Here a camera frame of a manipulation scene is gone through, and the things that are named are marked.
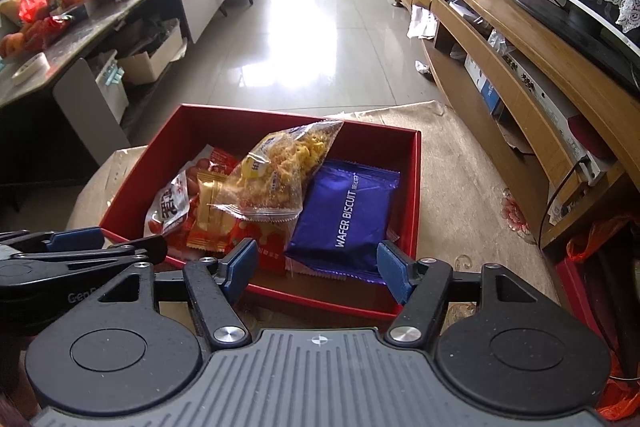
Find red plastic bag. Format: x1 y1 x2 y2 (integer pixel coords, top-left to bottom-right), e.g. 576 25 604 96
564 213 640 424

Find blue and white box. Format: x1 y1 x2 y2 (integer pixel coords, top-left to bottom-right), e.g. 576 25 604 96
463 53 507 116

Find red cardboard box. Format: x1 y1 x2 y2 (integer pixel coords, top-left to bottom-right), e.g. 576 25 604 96
99 103 422 322

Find flat screen television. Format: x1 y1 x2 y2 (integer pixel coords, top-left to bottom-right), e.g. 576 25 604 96
487 0 640 96

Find white flat dish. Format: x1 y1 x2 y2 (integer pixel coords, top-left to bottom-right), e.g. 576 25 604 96
10 52 52 86

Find dark long coffee table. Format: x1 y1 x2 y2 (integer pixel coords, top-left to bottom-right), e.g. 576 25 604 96
0 0 229 170

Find oranges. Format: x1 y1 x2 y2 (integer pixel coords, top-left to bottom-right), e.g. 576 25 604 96
0 31 27 59

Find large red snack packet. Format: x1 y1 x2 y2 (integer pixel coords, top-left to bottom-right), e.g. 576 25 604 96
165 213 289 276

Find wooden television cabinet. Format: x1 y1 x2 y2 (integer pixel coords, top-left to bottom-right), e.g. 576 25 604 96
389 0 640 253

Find white set-top box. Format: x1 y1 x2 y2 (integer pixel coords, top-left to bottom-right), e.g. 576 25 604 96
499 48 617 186

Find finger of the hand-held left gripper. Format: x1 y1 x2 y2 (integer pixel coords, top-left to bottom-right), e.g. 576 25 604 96
0 236 169 276
0 228 105 257

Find gold candy packet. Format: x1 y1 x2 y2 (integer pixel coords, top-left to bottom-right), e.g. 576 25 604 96
190 170 237 239

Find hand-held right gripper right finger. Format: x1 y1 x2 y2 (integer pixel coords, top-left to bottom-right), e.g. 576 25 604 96
376 241 543 349

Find red bag of snacks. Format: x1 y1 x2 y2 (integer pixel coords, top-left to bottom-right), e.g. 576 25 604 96
19 0 77 38

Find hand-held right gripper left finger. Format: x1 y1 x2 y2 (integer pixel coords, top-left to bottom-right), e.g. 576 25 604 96
92 238 252 352

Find white jujube snack packet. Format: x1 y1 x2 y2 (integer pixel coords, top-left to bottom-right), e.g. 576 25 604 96
143 171 194 239

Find clear-wrapped crispy golden cake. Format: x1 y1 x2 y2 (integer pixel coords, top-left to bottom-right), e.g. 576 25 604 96
206 119 347 224

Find purple wafer biscuit packet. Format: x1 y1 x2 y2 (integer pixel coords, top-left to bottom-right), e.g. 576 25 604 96
284 158 402 286

